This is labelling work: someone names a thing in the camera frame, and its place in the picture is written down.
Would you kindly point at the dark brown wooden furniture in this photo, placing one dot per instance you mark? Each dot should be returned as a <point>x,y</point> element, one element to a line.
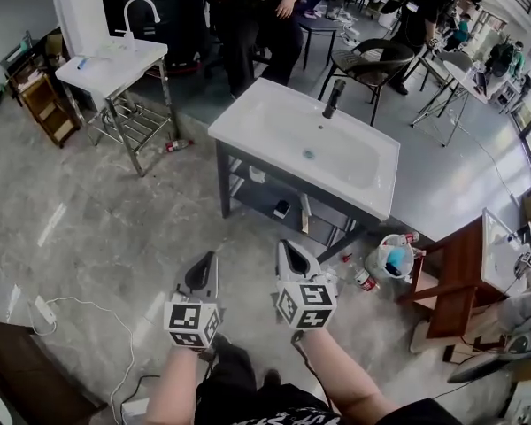
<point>26,370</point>

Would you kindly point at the person's right forearm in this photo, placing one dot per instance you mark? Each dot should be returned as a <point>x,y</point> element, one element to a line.
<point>340,370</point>

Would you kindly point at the brown wooden sink cabinet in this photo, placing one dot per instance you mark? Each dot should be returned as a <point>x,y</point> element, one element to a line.
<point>460,255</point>

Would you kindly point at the dark blue chair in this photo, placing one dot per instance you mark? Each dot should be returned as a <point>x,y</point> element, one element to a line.
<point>318,22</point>

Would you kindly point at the white ceramic sink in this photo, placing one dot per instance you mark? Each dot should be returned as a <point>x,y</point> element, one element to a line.
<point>274,126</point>

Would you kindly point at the round white table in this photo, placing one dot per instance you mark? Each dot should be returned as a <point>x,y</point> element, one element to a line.
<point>464,82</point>

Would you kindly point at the white gooseneck faucet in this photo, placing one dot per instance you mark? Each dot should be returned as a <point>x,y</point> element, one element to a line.
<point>129,38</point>

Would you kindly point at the person's black printed shirt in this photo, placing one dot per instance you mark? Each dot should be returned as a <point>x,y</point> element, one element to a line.
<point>314,414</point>

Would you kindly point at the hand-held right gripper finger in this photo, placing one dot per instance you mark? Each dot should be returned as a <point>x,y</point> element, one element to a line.
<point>283,268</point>
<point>312,268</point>

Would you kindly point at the grey chair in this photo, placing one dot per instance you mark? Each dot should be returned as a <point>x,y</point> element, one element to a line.
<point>458,62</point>

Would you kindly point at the person's right shoe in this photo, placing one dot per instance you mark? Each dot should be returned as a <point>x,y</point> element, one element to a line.
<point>273,377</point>

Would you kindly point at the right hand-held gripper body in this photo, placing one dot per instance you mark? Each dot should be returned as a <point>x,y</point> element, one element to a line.
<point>307,301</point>

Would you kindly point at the red label plastic bottle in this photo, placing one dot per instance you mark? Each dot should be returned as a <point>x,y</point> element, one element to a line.
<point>405,238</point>
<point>418,252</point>
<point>179,145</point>

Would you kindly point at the stainless steel sink stand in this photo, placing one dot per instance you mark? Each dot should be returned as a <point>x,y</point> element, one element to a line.
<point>133,131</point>

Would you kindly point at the grey two-tier table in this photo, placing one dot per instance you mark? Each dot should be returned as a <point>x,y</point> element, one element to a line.
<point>265,197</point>

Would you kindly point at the grey metal bar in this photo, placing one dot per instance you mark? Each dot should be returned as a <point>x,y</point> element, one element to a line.
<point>305,204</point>

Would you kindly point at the white power strip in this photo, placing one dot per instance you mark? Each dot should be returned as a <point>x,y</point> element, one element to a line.
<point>45,309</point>

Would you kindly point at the white cup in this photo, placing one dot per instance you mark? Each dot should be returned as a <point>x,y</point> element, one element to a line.
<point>256,174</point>

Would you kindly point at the pink small device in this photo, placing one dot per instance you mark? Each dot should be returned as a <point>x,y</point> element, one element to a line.
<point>310,14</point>

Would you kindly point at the wooden shelf rack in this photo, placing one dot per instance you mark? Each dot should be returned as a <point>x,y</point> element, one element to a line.
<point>44,100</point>

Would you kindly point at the grey plastic appliance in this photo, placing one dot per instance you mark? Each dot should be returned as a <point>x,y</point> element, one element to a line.
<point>478,365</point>

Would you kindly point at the short black faucet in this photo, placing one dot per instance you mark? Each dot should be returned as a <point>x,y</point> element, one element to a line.
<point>526,230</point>

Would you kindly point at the large black equipment case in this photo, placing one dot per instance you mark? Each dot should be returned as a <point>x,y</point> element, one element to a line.
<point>177,16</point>

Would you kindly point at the person's black trousers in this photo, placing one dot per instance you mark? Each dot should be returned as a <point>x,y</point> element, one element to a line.
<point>225,370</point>

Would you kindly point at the red and white bottle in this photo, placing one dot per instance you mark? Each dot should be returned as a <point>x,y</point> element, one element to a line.
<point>366,280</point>

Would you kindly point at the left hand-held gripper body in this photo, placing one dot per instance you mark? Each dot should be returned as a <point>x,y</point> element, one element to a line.
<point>186,319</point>

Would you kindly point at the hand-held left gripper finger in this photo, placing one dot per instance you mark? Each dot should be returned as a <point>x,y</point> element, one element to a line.
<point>213,286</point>
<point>189,281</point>

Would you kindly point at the person's left forearm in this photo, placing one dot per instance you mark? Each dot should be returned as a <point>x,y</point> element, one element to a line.
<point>172,388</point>

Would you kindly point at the brown rattan chair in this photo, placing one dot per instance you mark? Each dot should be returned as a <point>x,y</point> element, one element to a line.
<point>363,67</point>

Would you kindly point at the translucent white waste bin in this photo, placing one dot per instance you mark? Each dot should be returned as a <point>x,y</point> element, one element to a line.
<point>389,257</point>

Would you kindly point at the black soap dispenser bottle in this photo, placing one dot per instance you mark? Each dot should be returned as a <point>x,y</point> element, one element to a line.
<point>282,209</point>

